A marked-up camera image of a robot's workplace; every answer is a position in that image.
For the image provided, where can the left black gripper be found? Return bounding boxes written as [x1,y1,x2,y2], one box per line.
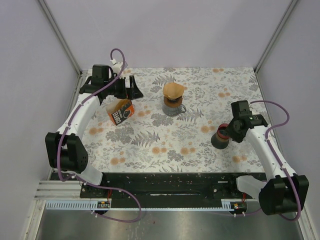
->
[104,75,143,100]

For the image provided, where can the red and grey cup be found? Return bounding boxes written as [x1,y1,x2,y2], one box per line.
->
[210,123,230,150]

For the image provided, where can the orange coffee filter box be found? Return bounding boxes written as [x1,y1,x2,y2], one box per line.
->
[105,99,135,126]

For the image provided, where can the brown paper coffee filter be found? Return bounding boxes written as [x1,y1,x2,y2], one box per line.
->
[163,82,185,100]

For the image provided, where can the wooden dripper ring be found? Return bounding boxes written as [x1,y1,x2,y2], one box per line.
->
[163,96,183,107]

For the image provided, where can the glass coffee server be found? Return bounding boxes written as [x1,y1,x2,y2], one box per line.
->
[162,102,187,117]

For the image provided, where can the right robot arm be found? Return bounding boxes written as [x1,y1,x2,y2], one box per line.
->
[226,100,309,221]

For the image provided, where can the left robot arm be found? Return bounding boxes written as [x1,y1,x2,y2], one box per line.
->
[45,60,144,198]

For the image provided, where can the floral table mat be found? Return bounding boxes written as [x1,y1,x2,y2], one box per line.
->
[82,67,268,173]

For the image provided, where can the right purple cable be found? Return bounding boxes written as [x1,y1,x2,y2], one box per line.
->
[233,100,303,221]

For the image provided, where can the purple cable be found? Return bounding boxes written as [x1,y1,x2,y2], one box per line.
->
[233,100,303,221]
[57,48,143,223]

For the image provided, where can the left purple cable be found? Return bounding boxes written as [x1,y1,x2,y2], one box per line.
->
[57,48,143,223]

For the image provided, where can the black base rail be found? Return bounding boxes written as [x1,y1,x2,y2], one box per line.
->
[79,172,258,209]

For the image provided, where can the white slotted cable duct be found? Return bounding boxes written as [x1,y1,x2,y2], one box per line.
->
[45,200,111,211]

